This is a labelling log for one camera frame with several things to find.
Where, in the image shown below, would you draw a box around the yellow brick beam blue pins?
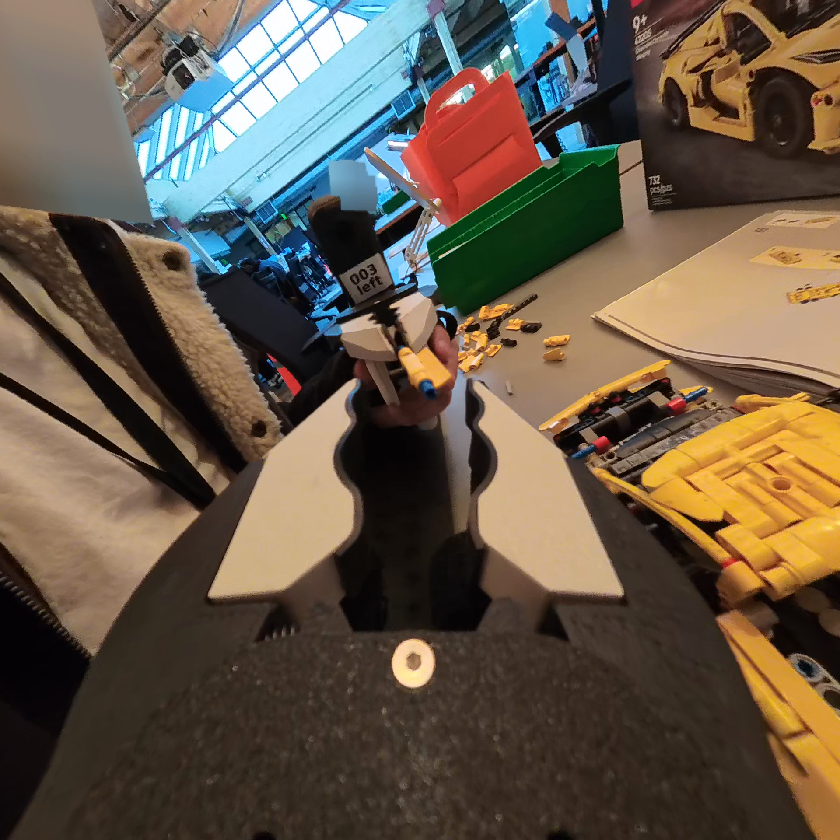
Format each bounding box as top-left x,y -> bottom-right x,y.
395,343 -> 454,401

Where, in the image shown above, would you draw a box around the yellow brick model car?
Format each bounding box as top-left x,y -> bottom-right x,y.
538,360 -> 840,840

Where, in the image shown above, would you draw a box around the red chair part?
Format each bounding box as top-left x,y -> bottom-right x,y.
266,354 -> 303,395

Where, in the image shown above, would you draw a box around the white ceiling-mounted device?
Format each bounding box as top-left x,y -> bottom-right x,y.
161,36 -> 224,102

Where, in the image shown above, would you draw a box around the black brick axle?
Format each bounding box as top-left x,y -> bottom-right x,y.
489,294 -> 539,329

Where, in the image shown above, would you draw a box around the pile of small yellow bricks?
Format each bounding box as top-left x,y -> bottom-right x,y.
455,302 -> 572,375

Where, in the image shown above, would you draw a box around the orange plastic tote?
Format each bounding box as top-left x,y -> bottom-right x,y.
400,67 -> 544,227

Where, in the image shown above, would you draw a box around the wooden document stand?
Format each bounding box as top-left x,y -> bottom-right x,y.
363,147 -> 442,277

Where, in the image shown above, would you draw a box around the black office chair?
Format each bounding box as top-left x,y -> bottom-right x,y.
197,266 -> 342,395
535,0 -> 634,158

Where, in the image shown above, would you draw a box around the black toy car set box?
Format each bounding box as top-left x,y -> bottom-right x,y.
630,0 -> 840,212

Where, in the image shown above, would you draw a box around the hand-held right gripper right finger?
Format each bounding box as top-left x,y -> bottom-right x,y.
462,379 -> 626,632

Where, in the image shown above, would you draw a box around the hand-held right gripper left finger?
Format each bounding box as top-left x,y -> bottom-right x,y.
208,377 -> 365,627

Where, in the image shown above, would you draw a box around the green plastic bin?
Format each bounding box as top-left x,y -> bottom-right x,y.
427,144 -> 624,316

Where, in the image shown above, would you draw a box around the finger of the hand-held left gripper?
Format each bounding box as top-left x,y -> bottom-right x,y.
392,294 -> 439,350
340,314 -> 403,406

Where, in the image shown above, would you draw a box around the person's left hand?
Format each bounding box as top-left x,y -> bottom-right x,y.
353,325 -> 460,429

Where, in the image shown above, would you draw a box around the person's left forearm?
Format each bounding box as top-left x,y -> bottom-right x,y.
287,367 -> 368,431

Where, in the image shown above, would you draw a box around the open instruction booklet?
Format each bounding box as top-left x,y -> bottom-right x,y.
592,210 -> 840,401

